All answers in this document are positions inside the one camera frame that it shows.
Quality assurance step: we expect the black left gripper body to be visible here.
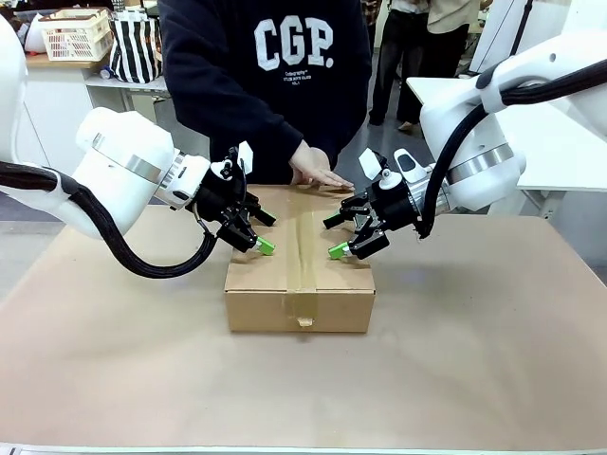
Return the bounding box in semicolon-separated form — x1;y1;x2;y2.
193;160;260;238

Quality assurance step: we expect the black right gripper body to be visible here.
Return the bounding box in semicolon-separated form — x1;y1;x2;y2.
367;173;423;232

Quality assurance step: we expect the brown cardboard box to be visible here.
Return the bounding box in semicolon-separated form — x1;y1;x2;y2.
223;183;377;335

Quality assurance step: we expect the person's right forearm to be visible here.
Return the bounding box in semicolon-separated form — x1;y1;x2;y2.
198;80;305;165

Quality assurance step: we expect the person's right hand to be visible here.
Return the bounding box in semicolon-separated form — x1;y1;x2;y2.
287;140;356;191

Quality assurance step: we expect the brown packing tape strip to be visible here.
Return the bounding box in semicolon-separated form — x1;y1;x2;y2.
284;185;328;329

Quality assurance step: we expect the person in black sweatshirt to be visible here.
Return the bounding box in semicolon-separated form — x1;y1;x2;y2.
156;0;374;186

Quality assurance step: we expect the person in black trousers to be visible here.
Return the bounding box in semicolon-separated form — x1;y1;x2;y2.
362;0;431;127

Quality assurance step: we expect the white desk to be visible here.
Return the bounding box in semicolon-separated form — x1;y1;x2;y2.
84;74;172;113

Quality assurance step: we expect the person in beige top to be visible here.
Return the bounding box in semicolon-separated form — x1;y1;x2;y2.
396;0;481;133

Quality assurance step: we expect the black white striped bag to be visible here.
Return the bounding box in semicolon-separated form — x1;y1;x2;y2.
108;5;166;84

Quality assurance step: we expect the white cabinet wooden top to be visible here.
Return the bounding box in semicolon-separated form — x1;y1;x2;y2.
18;52;103;167

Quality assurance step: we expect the white standing panel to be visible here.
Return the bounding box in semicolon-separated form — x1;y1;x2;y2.
471;0;525;72

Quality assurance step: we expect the white plastic basket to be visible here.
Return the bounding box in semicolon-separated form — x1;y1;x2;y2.
37;8;116;62

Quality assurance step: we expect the black tripod stand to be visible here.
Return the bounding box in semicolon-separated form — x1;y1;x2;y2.
507;0;536;57

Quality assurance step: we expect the white rounded object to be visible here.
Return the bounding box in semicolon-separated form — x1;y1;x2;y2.
23;12;48;53

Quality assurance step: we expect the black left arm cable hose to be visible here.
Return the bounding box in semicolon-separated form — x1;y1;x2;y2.
0;160;224;280

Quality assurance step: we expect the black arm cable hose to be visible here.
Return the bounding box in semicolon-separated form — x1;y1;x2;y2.
0;160;224;280
415;60;607;241

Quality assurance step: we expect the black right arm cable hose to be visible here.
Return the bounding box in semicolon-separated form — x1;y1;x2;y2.
415;60;607;241

